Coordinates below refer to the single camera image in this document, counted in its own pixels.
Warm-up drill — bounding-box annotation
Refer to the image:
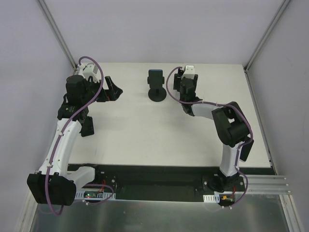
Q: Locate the blue-edged black phone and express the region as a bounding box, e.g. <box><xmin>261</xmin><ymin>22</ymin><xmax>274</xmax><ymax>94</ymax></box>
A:
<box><xmin>147</xmin><ymin>69</ymin><xmax>164</xmax><ymax>89</ymax></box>

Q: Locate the black clamp phone stand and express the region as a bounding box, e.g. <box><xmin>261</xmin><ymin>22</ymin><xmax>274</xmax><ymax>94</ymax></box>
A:
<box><xmin>146</xmin><ymin>72</ymin><xmax>168</xmax><ymax>103</ymax></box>

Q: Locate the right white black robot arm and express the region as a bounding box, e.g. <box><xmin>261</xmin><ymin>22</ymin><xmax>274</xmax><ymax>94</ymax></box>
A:
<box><xmin>173</xmin><ymin>65</ymin><xmax>254</xmax><ymax>192</ymax></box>

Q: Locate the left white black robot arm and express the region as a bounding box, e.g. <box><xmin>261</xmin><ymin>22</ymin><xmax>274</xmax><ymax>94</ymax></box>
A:
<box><xmin>27</xmin><ymin>75</ymin><xmax>123</xmax><ymax>206</ymax></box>

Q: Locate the white-edged black phone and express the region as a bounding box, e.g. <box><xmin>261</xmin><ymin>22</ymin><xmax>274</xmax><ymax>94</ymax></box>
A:
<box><xmin>239</xmin><ymin>140</ymin><xmax>254</xmax><ymax>162</ymax></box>

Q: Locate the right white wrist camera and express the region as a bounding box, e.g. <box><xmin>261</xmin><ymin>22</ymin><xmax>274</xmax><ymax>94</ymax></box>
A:
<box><xmin>182</xmin><ymin>65</ymin><xmax>196</xmax><ymax>79</ymax></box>

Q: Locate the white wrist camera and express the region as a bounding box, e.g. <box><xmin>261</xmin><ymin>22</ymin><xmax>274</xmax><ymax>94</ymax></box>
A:
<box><xmin>75</xmin><ymin>62</ymin><xmax>99</xmax><ymax>83</ymax></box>
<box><xmin>182</xmin><ymin>65</ymin><xmax>196</xmax><ymax>79</ymax></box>

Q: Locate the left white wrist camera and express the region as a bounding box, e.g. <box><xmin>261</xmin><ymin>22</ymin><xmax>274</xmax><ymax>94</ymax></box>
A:
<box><xmin>75</xmin><ymin>62</ymin><xmax>99</xmax><ymax>83</ymax></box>

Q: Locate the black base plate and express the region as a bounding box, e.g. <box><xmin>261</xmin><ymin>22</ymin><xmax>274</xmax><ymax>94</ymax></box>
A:
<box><xmin>70</xmin><ymin>164</ymin><xmax>249</xmax><ymax>201</ymax></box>

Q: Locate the left aluminium frame post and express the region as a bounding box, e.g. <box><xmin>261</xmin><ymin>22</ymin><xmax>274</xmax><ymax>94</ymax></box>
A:
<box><xmin>36</xmin><ymin>0</ymin><xmax>77</xmax><ymax>70</ymax></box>

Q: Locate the aluminium frame post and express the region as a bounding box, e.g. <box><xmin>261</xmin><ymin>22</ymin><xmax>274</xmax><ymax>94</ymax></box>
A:
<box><xmin>36</xmin><ymin>0</ymin><xmax>77</xmax><ymax>70</ymax></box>
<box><xmin>243</xmin><ymin>0</ymin><xmax>292</xmax><ymax>73</ymax></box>

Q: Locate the left white cable duct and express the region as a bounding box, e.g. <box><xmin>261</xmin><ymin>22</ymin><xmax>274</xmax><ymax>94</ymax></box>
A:
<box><xmin>75</xmin><ymin>190</ymin><xmax>116</xmax><ymax>201</ymax></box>

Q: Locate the white cable duct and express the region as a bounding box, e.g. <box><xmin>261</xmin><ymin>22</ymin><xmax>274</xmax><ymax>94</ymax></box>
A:
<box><xmin>203</xmin><ymin>192</ymin><xmax>235</xmax><ymax>203</ymax></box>
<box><xmin>75</xmin><ymin>190</ymin><xmax>116</xmax><ymax>201</ymax></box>

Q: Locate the right white cable duct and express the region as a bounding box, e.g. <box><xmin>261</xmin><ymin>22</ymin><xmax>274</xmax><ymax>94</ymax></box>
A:
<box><xmin>203</xmin><ymin>192</ymin><xmax>235</xmax><ymax>203</ymax></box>

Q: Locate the right aluminium frame post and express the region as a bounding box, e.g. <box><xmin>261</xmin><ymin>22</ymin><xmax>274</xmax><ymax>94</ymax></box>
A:
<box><xmin>243</xmin><ymin>0</ymin><xmax>292</xmax><ymax>73</ymax></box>

